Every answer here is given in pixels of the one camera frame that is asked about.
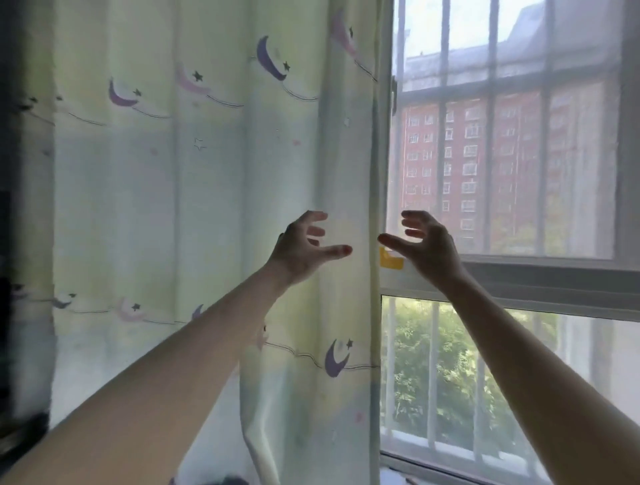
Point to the person's right forearm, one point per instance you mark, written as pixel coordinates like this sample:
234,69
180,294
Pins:
540,389

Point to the grey window frame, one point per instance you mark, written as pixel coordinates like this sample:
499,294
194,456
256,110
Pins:
545,282

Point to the yellow sticker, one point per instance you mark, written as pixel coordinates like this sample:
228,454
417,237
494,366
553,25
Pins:
390,261

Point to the metal window security bars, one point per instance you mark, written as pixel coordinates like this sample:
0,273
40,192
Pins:
492,150

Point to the person's left middle finger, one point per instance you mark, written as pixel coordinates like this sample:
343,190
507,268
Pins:
316,232

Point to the person's left hand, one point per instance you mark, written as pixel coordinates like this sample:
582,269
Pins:
292,255

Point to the person's right thumb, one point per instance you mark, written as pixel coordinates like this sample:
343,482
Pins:
397,245

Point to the pale moon print curtain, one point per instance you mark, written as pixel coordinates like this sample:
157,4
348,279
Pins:
200,175

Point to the person's right hand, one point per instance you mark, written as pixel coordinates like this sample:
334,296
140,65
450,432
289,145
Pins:
432,252

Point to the person's right middle finger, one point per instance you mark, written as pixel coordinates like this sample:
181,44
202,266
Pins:
414,233

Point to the red brick apartment building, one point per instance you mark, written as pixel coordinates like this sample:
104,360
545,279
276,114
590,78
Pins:
465,165

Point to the green trees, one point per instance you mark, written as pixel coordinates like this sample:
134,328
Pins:
425,379

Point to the person's left thumb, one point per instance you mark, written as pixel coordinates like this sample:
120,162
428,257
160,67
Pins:
332,252

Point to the person's left forearm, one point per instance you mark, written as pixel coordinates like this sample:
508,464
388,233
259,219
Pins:
165,379

